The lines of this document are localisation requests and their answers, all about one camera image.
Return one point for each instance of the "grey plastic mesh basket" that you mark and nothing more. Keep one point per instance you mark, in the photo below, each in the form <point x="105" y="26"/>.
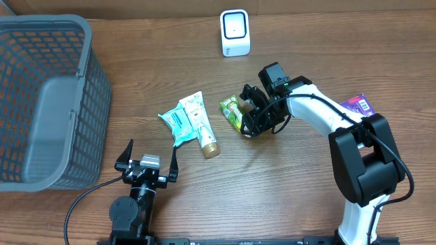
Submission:
<point x="55" y="104"/>

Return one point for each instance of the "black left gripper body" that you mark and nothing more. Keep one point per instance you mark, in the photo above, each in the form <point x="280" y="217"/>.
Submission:
<point x="145" y="174"/>

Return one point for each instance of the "green yellow snack pouch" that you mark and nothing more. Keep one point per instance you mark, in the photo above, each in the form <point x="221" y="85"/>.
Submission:
<point x="232" y="111"/>

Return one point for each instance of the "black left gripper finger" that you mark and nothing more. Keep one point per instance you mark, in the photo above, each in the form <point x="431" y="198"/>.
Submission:
<point x="125" y="156"/>
<point x="173" y="170"/>

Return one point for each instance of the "purple sanitary pad pack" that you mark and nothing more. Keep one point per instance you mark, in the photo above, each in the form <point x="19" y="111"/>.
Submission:
<point x="359" y="104"/>

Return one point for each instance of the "white bamboo print tube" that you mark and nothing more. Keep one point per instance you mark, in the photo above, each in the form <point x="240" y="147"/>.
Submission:
<point x="195" y="110"/>

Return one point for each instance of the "teal plastic packet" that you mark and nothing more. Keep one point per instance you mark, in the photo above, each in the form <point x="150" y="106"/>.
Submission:
<point x="179" y="124"/>

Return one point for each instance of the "white barcode scanner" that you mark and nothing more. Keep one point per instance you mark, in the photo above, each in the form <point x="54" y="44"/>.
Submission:
<point x="235" y="33"/>

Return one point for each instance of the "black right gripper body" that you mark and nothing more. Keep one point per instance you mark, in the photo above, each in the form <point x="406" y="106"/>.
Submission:
<point x="271" y="117"/>

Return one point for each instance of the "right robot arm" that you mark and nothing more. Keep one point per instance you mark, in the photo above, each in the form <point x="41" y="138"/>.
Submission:
<point x="367" y="166"/>

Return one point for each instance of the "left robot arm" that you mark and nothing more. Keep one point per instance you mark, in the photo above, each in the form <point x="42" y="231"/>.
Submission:
<point x="131" y="215"/>

